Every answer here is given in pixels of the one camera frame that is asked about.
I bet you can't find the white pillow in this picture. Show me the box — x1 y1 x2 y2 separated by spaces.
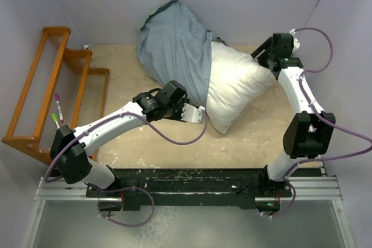
206 42 273 134

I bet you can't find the patchwork green beige pillowcase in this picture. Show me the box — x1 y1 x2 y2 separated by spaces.
136 0 223 106

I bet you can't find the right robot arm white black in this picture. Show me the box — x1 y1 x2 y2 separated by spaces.
251 29 335 196

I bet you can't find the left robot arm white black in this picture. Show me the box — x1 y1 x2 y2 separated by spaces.
44 81 204 197

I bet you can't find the orange wooden rack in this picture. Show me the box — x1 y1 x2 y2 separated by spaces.
2 26 110 165

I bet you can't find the pink capped marker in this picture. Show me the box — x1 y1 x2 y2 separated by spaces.
54 93 64 124

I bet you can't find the green capped marker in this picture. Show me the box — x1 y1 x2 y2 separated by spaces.
51 113 60 129

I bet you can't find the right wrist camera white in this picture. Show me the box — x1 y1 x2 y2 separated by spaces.
289 28 300 53

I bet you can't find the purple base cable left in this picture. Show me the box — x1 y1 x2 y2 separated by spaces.
87 184 156 228

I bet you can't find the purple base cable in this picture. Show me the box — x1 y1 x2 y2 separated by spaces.
87 184 156 228
255 179 296 220

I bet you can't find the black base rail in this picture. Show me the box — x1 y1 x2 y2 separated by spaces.
87 168 292 210

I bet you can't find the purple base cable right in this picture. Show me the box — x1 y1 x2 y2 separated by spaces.
255 179 296 220

